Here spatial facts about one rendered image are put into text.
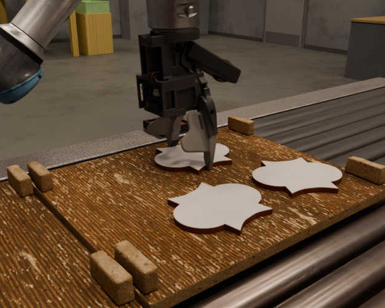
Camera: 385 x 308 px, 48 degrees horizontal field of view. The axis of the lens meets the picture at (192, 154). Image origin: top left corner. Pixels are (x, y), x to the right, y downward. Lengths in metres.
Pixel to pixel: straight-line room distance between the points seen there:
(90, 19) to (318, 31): 4.14
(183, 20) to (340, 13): 7.89
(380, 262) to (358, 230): 0.06
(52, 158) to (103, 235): 0.32
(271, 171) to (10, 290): 0.39
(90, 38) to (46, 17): 7.03
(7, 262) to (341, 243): 0.38
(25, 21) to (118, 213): 0.57
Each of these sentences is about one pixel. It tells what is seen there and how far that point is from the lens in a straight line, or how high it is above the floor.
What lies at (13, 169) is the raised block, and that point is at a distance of 0.66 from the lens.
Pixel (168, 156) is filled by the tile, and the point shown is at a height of 0.94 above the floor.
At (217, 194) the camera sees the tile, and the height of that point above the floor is 0.94.
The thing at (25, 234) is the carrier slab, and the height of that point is 0.94.
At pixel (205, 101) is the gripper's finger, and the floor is 1.04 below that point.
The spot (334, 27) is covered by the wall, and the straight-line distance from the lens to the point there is 8.54.
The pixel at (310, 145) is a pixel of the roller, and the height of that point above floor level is 0.91.
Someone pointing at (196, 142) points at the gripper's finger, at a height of 0.99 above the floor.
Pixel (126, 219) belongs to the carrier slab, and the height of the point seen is 0.94.
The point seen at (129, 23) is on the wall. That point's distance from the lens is 10.12.
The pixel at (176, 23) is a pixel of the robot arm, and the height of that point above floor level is 1.15.
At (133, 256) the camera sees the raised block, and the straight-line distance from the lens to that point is 0.43.
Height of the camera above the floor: 1.21
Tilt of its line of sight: 22 degrees down
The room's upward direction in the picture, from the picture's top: straight up
